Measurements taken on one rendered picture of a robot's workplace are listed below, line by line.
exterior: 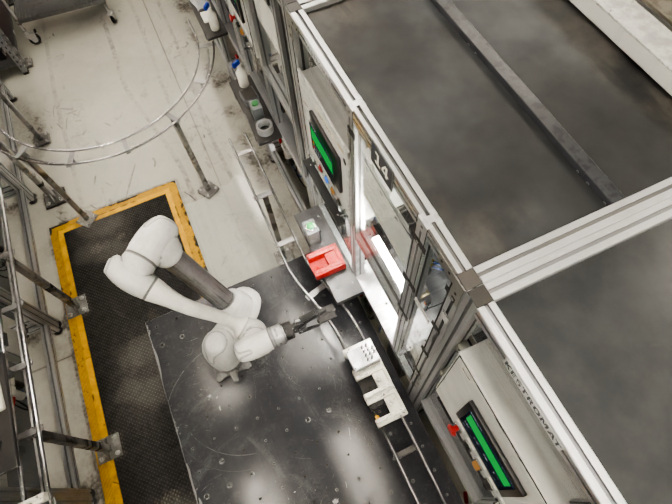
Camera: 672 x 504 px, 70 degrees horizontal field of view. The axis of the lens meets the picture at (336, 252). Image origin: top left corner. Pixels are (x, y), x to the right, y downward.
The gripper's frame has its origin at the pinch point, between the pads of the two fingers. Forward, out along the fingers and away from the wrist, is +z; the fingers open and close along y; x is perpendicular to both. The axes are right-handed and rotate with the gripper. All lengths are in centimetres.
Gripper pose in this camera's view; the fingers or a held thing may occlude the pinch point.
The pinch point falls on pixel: (328, 312)
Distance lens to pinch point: 203.8
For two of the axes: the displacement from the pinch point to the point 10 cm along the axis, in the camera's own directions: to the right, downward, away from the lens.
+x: -4.1, -8.0, 4.3
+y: -0.5, -4.5, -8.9
